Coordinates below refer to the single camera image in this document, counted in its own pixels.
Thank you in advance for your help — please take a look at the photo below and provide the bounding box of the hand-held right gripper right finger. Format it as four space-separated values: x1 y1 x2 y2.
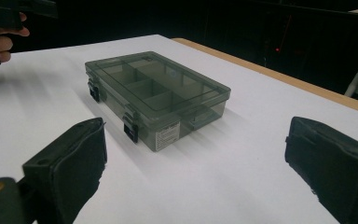
284 116 358 224

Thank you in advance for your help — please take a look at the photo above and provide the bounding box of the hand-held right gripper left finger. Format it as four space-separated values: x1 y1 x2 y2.
22 117 108 224

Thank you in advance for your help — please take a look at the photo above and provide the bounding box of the smoky clear plastic compartment box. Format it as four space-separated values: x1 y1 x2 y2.
84 50 232 153

